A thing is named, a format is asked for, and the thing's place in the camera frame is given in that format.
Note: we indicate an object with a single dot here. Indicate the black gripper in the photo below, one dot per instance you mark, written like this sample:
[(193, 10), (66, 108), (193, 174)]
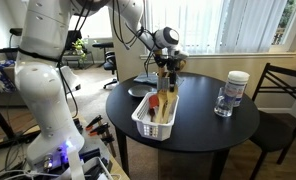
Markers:
[(168, 62)]

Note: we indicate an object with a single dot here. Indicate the pale wooden spoon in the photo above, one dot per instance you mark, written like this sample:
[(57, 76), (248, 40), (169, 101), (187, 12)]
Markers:
[(170, 103)]

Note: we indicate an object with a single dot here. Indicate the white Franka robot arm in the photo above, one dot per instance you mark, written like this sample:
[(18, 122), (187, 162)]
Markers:
[(44, 83)]

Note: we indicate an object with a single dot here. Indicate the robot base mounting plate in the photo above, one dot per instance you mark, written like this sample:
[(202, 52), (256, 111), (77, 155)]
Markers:
[(88, 163)]

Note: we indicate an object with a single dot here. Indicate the slotted wooden fork spoon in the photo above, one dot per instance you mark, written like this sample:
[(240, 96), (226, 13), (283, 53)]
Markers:
[(160, 106)]

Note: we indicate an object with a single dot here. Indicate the white plastic basket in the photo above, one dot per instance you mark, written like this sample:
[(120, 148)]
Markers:
[(154, 130)]

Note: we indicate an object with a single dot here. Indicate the flat wooden spatula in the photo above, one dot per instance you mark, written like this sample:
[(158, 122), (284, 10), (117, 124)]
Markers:
[(182, 64)]

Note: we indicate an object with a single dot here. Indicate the red spatula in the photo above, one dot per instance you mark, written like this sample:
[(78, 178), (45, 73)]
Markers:
[(153, 101)]

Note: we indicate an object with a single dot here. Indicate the blue cloth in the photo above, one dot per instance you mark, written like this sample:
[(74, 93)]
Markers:
[(144, 79)]

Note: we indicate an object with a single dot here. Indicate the dark grey plate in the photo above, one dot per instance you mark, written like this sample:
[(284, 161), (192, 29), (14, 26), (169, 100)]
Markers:
[(139, 91)]

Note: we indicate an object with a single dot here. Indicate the round black table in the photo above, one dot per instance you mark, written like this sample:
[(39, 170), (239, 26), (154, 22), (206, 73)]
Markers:
[(194, 126)]

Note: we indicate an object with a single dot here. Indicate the clear glass mug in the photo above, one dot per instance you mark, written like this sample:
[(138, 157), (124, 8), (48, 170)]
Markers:
[(224, 105)]

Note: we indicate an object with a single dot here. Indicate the black office chair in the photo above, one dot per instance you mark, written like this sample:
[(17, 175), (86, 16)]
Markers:
[(109, 61)]

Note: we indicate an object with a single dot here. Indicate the white canister blue label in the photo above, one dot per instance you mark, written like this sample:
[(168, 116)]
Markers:
[(237, 86)]

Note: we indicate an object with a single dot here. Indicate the white window sill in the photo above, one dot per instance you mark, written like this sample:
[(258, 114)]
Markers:
[(238, 55)]

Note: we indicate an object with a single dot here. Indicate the white vertical blinds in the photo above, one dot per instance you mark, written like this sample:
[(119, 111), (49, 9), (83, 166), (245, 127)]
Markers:
[(221, 23)]

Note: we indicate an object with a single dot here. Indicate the black orange clamp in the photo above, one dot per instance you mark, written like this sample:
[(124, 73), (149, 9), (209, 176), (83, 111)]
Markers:
[(99, 129), (94, 122)]

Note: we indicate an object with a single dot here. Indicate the green potted plant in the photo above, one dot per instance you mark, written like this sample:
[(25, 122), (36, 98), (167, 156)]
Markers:
[(78, 46)]

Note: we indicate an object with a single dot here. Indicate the wooden workbench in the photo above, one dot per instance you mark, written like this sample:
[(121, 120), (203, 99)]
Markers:
[(118, 168)]

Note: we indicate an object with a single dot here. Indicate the black metal chair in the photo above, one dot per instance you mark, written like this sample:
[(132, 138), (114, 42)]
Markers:
[(271, 133)]

